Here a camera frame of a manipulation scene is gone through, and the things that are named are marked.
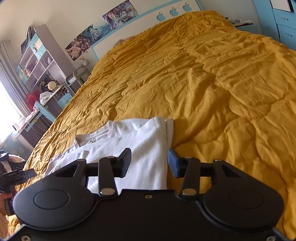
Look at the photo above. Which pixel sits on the grey bedside cart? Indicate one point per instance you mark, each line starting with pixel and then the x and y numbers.
pixel 76 76

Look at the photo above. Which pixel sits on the grey window curtain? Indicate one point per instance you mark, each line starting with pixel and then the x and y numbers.
pixel 13 84

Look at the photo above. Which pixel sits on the red bag on desk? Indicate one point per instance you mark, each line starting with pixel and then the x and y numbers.
pixel 32 98

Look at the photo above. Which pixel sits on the white blue apple headboard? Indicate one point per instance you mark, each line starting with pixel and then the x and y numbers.
pixel 143 22

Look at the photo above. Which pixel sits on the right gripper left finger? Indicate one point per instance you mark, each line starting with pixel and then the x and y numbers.
pixel 112 167

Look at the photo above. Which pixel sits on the light blue desk chair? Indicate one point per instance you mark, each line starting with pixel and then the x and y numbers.
pixel 44 111

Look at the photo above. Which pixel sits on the mustard yellow quilt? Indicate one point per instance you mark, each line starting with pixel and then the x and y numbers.
pixel 231 95

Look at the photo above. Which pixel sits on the blue nightstand with items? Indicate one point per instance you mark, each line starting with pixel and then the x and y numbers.
pixel 244 25

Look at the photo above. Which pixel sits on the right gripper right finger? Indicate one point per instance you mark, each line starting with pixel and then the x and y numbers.
pixel 188 168

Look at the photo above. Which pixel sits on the grey blue shelf desk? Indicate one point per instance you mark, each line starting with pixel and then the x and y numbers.
pixel 44 57

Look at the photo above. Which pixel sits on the anime wall posters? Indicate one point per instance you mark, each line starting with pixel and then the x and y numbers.
pixel 113 19

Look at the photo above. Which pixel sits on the blue white wardrobe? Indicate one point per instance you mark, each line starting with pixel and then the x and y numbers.
pixel 278 20

